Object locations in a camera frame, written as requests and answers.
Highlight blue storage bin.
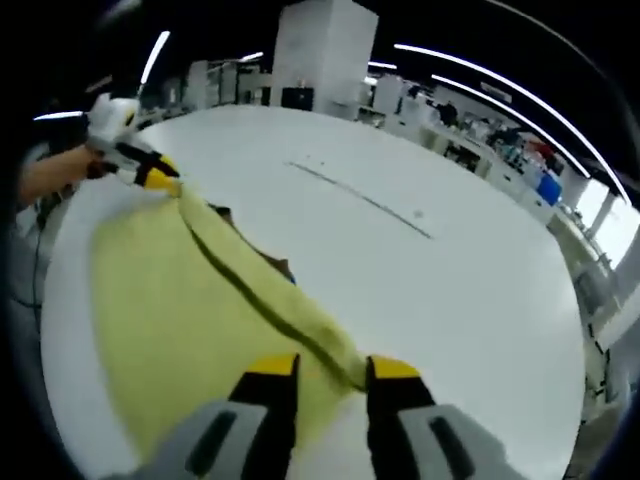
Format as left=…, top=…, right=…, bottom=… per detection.
left=537, top=174, right=564, bottom=206

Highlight person's left hand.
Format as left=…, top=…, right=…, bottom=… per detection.
left=81, top=149, right=121, bottom=179

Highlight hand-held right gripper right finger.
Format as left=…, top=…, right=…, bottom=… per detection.
left=364, top=353, right=529, bottom=480

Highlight white counter cabinet row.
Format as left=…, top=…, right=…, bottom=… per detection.
left=419, top=119, right=561, bottom=221

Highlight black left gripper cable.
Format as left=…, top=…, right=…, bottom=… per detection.
left=9, top=199, right=51, bottom=309

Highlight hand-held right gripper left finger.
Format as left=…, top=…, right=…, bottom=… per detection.
left=132, top=352, right=301, bottom=480

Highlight white square pillar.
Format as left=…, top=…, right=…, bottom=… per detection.
left=271, top=0, right=380, bottom=119

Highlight tall white cabinet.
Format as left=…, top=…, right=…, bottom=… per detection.
left=374, top=74, right=404, bottom=116

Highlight yellow garment grey blue sleeves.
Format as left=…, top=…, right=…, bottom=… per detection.
left=89, top=179, right=371, bottom=480

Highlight short ceiling light strip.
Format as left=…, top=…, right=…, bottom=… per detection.
left=430, top=74, right=591, bottom=179

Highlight side ceiling light strip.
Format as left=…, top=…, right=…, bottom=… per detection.
left=140, top=30, right=172, bottom=86

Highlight long ceiling light strip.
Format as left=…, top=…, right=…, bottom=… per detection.
left=393, top=43, right=631, bottom=204

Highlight black panel by pillar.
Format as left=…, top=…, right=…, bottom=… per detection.
left=280, top=87, right=315, bottom=109

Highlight ceiling air vent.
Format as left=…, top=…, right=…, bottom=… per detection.
left=479, top=82, right=514, bottom=104

